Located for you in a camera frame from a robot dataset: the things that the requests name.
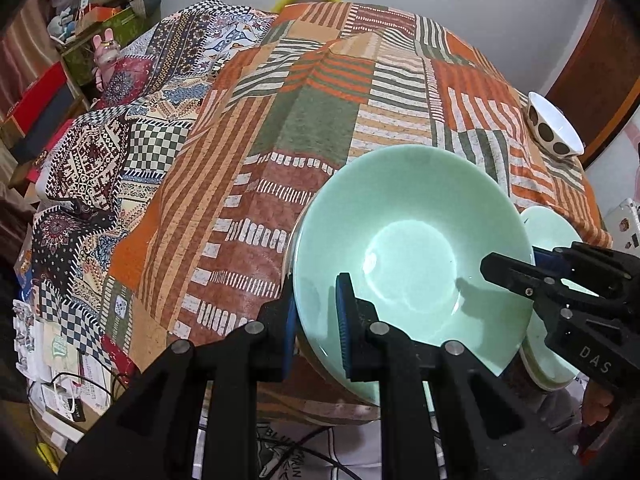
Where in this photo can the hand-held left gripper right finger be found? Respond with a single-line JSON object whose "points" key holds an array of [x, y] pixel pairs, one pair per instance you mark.
{"points": [[344, 325]]}

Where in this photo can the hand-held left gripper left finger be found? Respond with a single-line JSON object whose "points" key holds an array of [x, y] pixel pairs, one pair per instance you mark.
{"points": [[287, 332]]}

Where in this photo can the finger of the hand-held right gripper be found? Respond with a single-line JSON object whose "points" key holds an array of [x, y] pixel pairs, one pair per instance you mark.
{"points": [[600, 272], [515, 275]]}

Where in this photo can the green bowl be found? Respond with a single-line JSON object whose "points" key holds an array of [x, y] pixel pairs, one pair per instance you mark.
{"points": [[545, 230]]}

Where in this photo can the green plate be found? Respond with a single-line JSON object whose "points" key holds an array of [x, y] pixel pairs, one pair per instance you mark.
{"points": [[415, 240]]}

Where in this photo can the person's right hand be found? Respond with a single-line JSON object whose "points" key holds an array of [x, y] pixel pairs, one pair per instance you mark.
{"points": [[597, 405]]}

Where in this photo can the white stickered case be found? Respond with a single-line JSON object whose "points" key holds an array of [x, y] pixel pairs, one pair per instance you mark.
{"points": [[622, 222]]}

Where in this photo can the white printed cloth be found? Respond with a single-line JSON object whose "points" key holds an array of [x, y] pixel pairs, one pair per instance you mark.
{"points": [[280, 450]]}

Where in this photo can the brown dotted bowl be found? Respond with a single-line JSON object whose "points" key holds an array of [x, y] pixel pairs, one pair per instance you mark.
{"points": [[547, 130]]}

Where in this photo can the brown wooden door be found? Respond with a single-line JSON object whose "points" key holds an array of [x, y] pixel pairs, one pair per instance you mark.
{"points": [[590, 75]]}

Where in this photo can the orange striped patchwork blanket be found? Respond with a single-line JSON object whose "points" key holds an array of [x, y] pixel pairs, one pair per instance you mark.
{"points": [[325, 110]]}

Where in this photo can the pile of papers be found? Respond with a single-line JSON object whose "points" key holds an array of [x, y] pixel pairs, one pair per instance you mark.
{"points": [[55, 360]]}

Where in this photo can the checkered patterned quilt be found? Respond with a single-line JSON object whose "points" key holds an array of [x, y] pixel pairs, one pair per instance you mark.
{"points": [[100, 160]]}

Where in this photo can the dark grey box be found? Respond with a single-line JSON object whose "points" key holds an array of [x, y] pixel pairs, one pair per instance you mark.
{"points": [[47, 125]]}

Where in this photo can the pink rabbit toy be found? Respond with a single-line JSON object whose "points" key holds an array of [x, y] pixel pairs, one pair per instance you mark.
{"points": [[106, 57]]}

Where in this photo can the red box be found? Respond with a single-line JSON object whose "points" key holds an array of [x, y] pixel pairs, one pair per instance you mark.
{"points": [[40, 95]]}

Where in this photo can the green box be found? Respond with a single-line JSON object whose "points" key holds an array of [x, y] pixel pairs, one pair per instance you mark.
{"points": [[95, 45]]}

